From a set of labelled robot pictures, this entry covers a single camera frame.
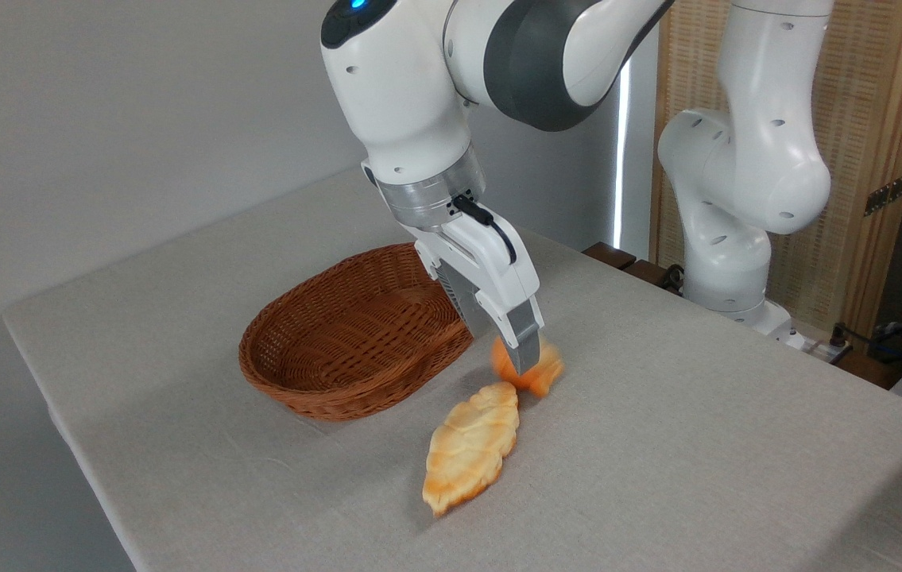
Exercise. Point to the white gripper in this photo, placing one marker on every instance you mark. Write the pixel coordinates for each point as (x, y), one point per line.
(490, 262)

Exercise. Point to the small round bread roll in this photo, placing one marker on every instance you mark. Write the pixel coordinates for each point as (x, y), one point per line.
(547, 373)

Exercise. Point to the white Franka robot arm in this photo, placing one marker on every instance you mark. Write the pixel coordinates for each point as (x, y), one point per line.
(737, 159)

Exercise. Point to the long flat braided bread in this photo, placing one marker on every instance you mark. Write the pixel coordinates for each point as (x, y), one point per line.
(470, 445)

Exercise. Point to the dark wooden slatted bench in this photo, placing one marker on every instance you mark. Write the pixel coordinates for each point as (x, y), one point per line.
(625, 264)

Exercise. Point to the brown wicker basket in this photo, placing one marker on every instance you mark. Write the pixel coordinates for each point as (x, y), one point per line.
(339, 334)

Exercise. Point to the grey tablecloth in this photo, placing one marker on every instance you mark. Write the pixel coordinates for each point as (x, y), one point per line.
(657, 461)

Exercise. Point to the white power strip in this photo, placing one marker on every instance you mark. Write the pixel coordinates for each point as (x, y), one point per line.
(820, 347)

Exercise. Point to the dark metal screen hinge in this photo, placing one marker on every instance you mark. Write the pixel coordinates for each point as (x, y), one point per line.
(888, 193)

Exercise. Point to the wooden rattan folding screen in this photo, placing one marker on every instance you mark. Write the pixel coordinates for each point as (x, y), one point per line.
(872, 103)

